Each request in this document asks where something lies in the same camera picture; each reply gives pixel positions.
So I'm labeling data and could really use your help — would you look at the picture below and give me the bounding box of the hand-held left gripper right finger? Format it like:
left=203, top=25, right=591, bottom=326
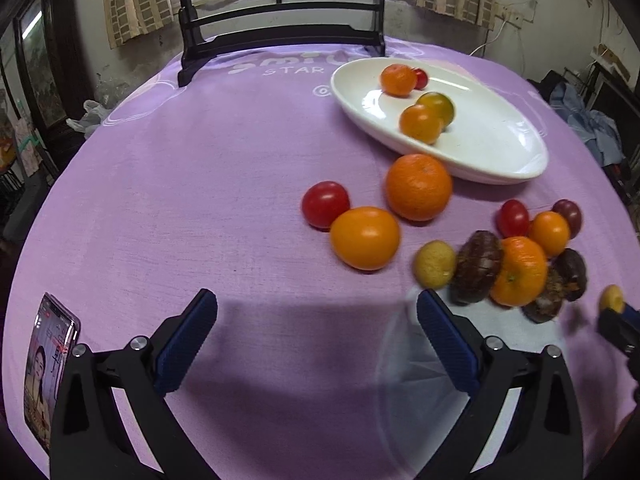
left=416, top=288, right=586, bottom=480

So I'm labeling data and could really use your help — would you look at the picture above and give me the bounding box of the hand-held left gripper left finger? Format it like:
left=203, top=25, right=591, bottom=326
left=48, top=288, right=221, bottom=480

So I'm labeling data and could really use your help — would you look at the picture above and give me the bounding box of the small yellow fruit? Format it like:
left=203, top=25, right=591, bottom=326
left=412, top=240, right=458, bottom=290
left=599, top=284, right=625, bottom=314

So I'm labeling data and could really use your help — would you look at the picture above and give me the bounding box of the dark brown water chestnut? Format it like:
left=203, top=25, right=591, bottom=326
left=448, top=230, right=505, bottom=306
left=551, top=248, right=588, bottom=302
left=521, top=270, right=566, bottom=324

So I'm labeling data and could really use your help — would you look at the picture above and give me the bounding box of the small orange mandarin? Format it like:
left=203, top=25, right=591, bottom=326
left=380, top=64, right=418, bottom=97
left=490, top=236, right=549, bottom=308

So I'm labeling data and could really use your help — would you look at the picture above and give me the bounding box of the orange tomato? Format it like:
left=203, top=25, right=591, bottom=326
left=528, top=211, right=571, bottom=259
left=329, top=206, right=402, bottom=271
left=399, top=104, right=444, bottom=145

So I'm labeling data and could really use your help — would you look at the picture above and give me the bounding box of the dark red tomato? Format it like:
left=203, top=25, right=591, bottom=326
left=551, top=199, right=583, bottom=240

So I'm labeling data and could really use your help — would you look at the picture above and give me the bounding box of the large orange mandarin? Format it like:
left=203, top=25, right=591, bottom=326
left=385, top=153, right=454, bottom=222

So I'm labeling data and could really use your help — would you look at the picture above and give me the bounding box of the white oval plate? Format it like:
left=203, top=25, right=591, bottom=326
left=331, top=58, right=549, bottom=185

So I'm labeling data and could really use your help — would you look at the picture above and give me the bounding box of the smartphone with lit screen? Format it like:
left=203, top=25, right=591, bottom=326
left=23, top=292, right=82, bottom=453

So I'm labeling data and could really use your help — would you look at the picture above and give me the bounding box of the purple tablecloth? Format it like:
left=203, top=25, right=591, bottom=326
left=0, top=35, right=640, bottom=480

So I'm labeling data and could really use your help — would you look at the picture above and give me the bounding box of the blue clothing pile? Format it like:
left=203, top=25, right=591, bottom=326
left=547, top=80, right=623, bottom=166

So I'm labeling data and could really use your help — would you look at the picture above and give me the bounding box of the green yellow tomato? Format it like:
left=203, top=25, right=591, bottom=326
left=416, top=91, right=455, bottom=127

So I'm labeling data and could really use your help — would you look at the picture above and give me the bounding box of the white plastic bag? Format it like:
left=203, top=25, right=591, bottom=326
left=66, top=100, right=118, bottom=141

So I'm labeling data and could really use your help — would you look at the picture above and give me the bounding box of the small cardboard box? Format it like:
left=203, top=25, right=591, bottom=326
left=590, top=44, right=630, bottom=78

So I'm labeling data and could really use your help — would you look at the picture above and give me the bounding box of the black framed painted table screen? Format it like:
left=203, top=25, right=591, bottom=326
left=173, top=0, right=388, bottom=87

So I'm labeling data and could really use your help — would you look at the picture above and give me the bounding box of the dark wooden cabinet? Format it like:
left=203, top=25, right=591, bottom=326
left=0, top=0, right=96, bottom=221

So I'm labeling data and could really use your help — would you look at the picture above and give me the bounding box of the white cable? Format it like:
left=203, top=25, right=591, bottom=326
left=469, top=10, right=507, bottom=57

